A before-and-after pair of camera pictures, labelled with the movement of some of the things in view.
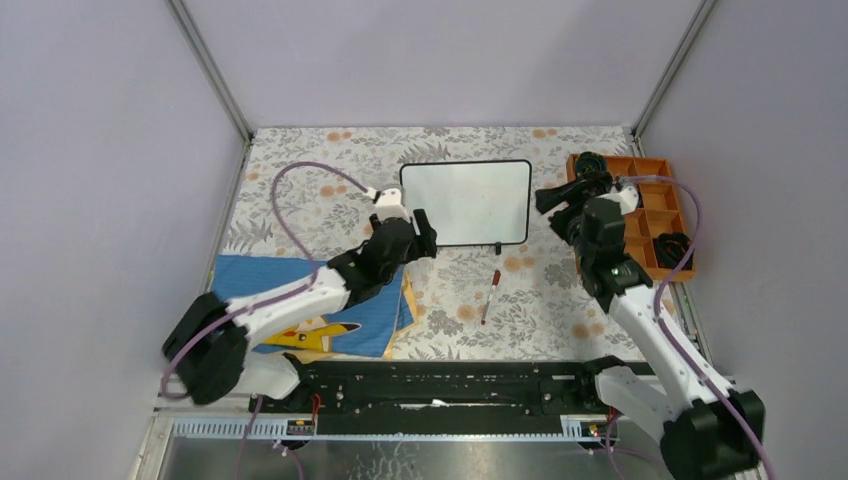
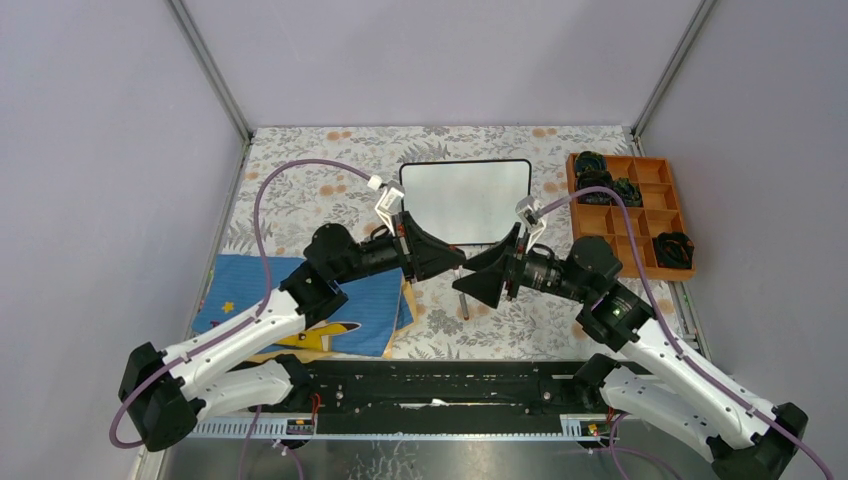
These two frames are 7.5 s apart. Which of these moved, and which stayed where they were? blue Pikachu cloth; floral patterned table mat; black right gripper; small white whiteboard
Moved: black right gripper
Stayed: floral patterned table mat; blue Pikachu cloth; small white whiteboard
